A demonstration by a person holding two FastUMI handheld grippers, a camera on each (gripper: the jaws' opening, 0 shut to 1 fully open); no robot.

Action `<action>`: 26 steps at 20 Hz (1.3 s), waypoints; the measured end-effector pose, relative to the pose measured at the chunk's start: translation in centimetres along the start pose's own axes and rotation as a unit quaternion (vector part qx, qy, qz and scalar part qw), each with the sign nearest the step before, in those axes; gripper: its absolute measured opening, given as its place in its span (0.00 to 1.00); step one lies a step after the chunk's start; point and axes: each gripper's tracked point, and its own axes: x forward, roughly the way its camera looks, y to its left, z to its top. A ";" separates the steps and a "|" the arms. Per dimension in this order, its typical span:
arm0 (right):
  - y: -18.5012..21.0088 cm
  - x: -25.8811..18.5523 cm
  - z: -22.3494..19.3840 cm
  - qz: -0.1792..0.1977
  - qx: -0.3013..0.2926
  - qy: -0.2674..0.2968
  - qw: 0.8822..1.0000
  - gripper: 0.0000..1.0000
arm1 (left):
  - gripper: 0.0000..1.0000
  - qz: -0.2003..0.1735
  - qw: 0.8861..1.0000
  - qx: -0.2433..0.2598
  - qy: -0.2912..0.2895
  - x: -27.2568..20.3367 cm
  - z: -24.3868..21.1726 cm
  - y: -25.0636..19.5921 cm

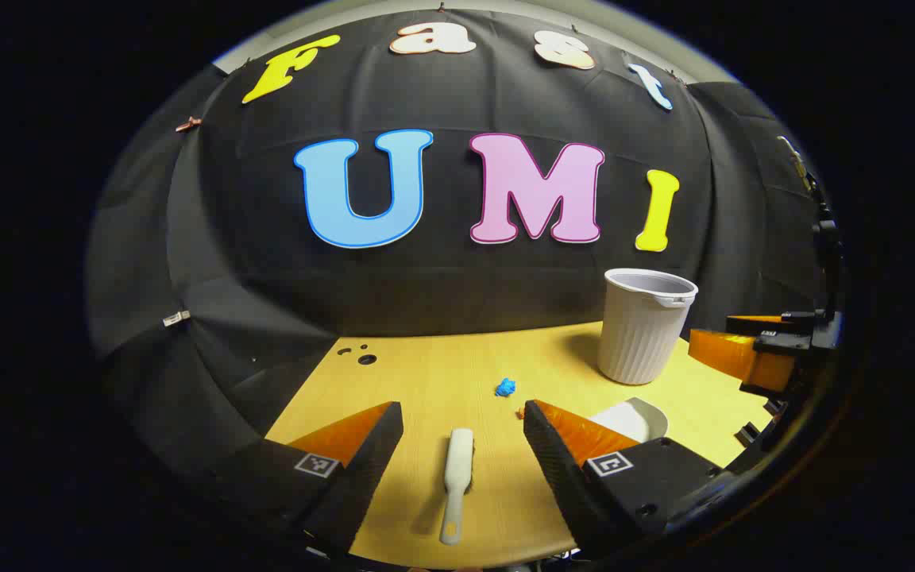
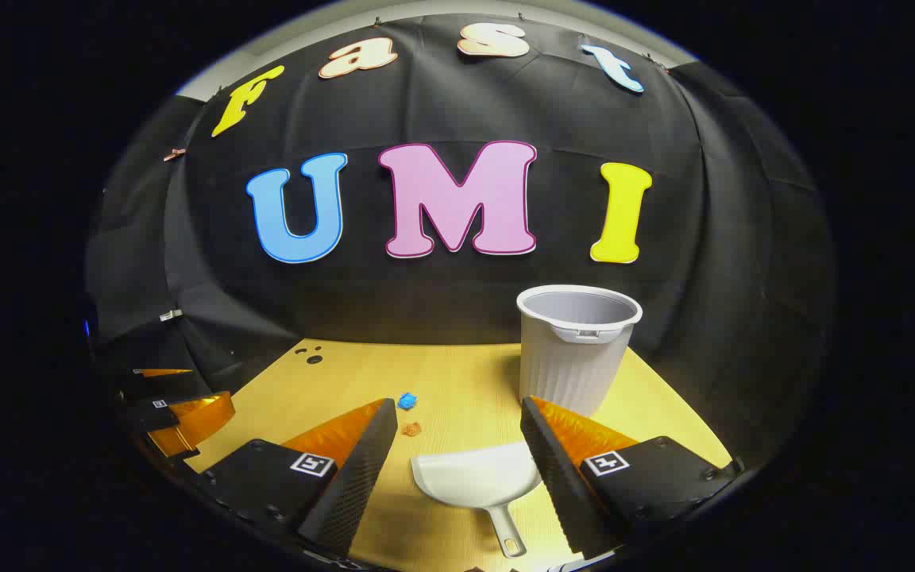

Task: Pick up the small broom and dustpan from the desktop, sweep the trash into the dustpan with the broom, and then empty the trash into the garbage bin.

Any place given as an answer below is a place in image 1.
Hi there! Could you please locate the metal clamp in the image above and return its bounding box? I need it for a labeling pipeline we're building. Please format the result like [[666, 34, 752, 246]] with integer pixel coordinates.
[[777, 136, 817, 196]]

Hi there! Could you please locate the small white broom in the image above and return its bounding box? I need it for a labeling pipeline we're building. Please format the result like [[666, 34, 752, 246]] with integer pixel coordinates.
[[439, 428, 475, 546]]

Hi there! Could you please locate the white dustpan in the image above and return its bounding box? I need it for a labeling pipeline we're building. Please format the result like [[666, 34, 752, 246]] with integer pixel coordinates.
[[589, 397, 670, 444]]

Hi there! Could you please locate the black desk edge bracket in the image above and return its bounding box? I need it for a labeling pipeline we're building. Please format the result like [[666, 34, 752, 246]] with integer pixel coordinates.
[[734, 400, 788, 447]]

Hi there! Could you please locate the wooden desktop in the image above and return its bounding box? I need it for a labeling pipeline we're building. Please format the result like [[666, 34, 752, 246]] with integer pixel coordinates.
[[265, 320, 776, 569]]

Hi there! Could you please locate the white ribbed garbage bin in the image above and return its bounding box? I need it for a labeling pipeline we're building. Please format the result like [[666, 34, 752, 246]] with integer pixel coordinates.
[[597, 269, 699, 386]]

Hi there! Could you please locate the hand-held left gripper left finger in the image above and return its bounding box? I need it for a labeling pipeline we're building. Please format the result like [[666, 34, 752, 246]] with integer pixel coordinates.
[[214, 401, 405, 558]]

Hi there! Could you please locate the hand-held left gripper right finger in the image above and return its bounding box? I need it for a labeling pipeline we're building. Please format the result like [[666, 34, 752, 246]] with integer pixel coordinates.
[[523, 399, 725, 561]]

